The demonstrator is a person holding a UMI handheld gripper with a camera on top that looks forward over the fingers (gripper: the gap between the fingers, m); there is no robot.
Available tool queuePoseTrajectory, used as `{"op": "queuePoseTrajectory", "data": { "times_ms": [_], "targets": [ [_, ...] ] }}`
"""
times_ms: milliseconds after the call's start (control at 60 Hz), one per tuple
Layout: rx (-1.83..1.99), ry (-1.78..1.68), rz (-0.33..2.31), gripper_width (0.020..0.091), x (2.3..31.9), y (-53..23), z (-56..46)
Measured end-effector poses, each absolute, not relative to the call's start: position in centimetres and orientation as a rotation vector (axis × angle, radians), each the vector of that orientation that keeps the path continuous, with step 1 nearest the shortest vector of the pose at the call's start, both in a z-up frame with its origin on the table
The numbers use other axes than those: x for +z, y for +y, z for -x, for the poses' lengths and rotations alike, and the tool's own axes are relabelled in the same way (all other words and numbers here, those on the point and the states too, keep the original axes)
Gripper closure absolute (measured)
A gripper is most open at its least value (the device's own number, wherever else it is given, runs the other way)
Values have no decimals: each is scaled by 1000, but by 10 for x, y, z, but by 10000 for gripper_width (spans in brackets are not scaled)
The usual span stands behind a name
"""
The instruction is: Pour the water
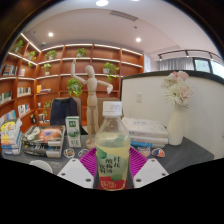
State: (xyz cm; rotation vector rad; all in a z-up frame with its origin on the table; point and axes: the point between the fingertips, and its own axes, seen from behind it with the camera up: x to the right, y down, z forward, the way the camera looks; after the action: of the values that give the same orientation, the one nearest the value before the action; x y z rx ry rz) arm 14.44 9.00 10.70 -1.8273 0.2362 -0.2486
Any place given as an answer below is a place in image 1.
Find branched ceiling lamp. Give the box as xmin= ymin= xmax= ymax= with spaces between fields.
xmin=95 ymin=0 xmax=110 ymax=8

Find white vase with pale flowers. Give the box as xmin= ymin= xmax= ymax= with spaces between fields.
xmin=160 ymin=70 xmax=194 ymax=147

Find clear drink bottle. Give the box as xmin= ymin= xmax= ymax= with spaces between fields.
xmin=94 ymin=100 xmax=132 ymax=192

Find ceiling air vent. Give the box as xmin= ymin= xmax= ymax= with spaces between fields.
xmin=109 ymin=9 xmax=139 ymax=22

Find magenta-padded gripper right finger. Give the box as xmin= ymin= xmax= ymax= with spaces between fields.
xmin=128 ymin=146 xmax=170 ymax=190

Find stack of white packs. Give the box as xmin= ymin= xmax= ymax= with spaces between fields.
xmin=121 ymin=116 xmax=170 ymax=148

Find window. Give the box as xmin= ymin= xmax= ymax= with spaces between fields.
xmin=193 ymin=57 xmax=224 ymax=79

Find wooden artist mannequin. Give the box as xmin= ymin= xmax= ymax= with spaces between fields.
xmin=70 ymin=59 xmax=114 ymax=150

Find recessed ceiling lights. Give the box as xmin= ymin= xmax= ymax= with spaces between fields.
xmin=47 ymin=31 xmax=142 ymax=44

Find stack of colourful books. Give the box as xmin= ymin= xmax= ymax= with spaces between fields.
xmin=0 ymin=117 xmax=24 ymax=156

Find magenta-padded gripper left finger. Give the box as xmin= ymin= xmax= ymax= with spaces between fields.
xmin=57 ymin=147 xmax=101 ymax=190

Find orange wooden shelf unit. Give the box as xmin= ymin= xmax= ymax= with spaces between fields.
xmin=0 ymin=32 xmax=145 ymax=134

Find black ceiling track rail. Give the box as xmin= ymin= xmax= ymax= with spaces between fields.
xmin=157 ymin=49 xmax=224 ymax=63

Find green and white drink carton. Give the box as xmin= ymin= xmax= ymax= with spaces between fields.
xmin=65 ymin=115 xmax=82 ymax=149

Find white wall socket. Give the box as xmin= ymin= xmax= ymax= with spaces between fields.
xmin=135 ymin=92 xmax=144 ymax=104

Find grey curtain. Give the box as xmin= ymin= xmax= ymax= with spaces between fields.
xmin=159 ymin=57 xmax=196 ymax=72

